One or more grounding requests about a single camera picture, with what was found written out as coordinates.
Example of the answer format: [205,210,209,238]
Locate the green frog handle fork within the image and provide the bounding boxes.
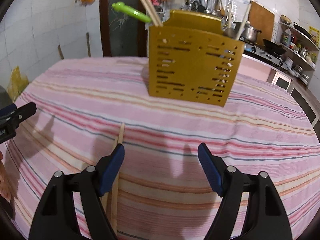
[112,2,152,23]

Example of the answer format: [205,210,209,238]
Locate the person's left hand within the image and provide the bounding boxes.
[0,152,12,202]

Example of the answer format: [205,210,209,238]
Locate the yellow plastic bag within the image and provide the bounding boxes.
[7,66,29,102]

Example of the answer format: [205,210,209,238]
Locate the pink striped tablecloth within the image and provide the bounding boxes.
[1,57,319,239]

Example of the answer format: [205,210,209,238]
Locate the glass cabinet doors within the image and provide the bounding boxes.
[268,70,319,133]

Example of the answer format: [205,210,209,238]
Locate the dark wooden glass door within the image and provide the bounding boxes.
[99,0,148,57]

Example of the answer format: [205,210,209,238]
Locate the gas stove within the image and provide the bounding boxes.
[244,43,288,70]

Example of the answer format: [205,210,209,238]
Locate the black wok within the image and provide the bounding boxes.
[263,38,286,57]

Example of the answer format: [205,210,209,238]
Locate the yellow perforated utensil holder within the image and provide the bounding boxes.
[149,10,245,107]

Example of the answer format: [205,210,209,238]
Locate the steel cooking pot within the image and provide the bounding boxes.
[234,21,262,43]

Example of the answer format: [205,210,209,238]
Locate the rectangular wooden cutting board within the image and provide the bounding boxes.
[248,1,274,46]

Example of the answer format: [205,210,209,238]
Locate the corner wall shelf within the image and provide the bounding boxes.
[276,19,319,86]

